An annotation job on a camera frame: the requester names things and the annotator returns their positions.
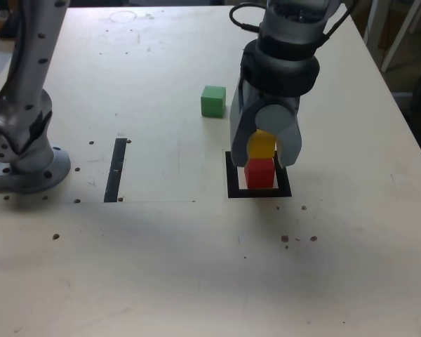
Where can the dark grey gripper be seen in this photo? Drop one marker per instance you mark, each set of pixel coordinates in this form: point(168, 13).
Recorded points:
point(273, 100)

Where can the yellow cube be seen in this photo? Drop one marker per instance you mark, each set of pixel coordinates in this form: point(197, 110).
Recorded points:
point(261, 145)

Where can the red cube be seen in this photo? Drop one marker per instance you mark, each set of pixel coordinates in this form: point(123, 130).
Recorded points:
point(259, 175)

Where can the green cube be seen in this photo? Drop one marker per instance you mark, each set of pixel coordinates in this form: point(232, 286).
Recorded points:
point(212, 103)

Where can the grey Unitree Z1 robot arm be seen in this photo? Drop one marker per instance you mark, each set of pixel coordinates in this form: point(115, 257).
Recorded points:
point(24, 70)

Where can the black tape square outline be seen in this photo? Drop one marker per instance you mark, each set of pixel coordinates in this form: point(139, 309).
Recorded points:
point(233, 182)

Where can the black tape strip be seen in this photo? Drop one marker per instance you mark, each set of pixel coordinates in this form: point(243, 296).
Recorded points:
point(115, 172)

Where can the white metal shelf frame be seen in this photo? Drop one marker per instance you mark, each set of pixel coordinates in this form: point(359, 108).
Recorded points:
point(371, 19)

